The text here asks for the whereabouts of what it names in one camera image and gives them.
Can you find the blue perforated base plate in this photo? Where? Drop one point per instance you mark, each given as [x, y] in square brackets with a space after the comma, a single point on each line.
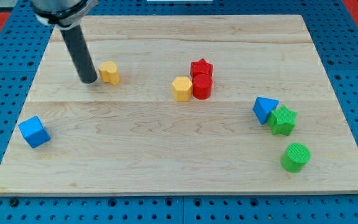
[333, 26]

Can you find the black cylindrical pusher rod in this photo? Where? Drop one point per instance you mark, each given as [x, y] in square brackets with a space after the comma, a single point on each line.
[80, 55]

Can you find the green star block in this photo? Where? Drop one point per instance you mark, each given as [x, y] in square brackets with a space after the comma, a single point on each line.
[282, 121]

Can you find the blue triangle block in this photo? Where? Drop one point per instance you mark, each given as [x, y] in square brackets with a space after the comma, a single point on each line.
[262, 108]

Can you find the yellow hexagon block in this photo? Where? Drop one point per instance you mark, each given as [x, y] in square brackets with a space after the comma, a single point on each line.
[182, 88]

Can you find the red star block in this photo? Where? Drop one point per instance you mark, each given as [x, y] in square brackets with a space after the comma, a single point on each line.
[201, 67]

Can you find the yellow heart block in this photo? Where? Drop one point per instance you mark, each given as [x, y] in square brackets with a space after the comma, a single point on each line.
[109, 72]

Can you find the green cylinder block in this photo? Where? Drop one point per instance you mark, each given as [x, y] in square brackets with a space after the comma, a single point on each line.
[295, 157]

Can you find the blue cube block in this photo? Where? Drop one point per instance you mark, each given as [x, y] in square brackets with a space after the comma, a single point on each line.
[34, 132]

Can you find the wooden board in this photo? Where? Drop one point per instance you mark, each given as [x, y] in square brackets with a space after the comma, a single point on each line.
[135, 139]

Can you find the red cylinder block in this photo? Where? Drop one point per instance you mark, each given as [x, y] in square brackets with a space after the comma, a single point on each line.
[202, 86]

